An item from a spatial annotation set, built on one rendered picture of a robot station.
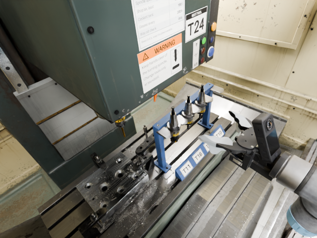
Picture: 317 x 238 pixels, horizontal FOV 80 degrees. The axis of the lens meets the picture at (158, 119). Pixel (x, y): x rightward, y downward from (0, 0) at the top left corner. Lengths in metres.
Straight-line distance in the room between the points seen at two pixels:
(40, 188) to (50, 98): 0.86
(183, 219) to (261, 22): 1.21
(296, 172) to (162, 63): 0.39
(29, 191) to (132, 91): 1.45
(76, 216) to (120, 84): 0.82
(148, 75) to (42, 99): 0.70
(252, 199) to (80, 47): 1.17
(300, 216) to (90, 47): 0.59
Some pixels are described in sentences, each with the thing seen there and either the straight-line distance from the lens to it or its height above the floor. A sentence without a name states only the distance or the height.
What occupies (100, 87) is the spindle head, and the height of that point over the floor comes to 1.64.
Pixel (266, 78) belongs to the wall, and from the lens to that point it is 1.48.
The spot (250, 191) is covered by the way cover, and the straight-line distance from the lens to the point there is 1.33.
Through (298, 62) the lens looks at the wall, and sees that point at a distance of 1.39.
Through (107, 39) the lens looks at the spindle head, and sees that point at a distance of 0.39.
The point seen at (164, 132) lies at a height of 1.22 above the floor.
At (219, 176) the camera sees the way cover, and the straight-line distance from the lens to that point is 1.29.
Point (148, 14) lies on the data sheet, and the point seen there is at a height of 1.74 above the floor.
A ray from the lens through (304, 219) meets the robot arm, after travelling 0.59.
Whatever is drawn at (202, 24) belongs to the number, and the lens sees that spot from 0.62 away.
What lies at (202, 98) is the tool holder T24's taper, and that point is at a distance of 0.98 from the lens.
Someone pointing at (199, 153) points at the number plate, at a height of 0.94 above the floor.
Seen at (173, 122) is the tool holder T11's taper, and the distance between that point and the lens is 0.85.
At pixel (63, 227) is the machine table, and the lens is 1.13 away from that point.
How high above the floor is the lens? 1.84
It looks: 42 degrees down
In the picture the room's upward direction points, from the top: 7 degrees counter-clockwise
